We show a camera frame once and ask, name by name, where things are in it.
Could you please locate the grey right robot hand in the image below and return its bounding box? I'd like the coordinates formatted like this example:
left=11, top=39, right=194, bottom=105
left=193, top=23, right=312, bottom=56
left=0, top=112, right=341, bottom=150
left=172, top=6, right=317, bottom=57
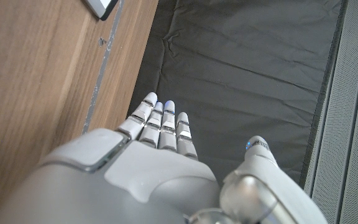
left=0, top=91, right=329, bottom=224

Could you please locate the small whiteboard with black frame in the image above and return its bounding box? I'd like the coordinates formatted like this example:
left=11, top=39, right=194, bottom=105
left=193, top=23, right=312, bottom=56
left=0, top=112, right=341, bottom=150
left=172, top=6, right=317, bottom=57
left=84, top=0, right=119, bottom=22

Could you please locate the black backdrop curtain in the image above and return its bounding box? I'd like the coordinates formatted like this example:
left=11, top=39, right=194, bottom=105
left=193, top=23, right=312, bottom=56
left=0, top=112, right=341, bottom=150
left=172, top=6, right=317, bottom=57
left=126, top=0, right=349, bottom=187

